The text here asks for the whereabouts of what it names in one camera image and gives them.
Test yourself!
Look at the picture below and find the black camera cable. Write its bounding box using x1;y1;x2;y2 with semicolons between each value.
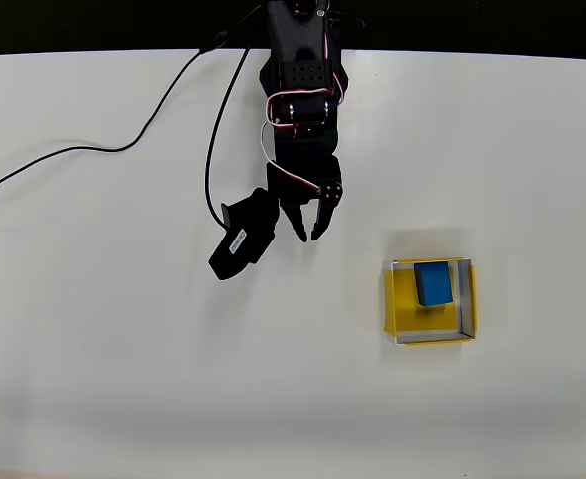
0;2;267;232

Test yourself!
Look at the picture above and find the yellow open box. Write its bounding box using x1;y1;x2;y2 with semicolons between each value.
382;255;479;348

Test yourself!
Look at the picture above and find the black wrist camera with label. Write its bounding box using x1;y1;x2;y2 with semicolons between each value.
207;186;282;282

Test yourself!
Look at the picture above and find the blue block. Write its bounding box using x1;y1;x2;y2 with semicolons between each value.
412;259;455;308

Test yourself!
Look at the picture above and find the white red servo wire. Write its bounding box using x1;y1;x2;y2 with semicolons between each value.
261;121;322;195
265;29;349;127

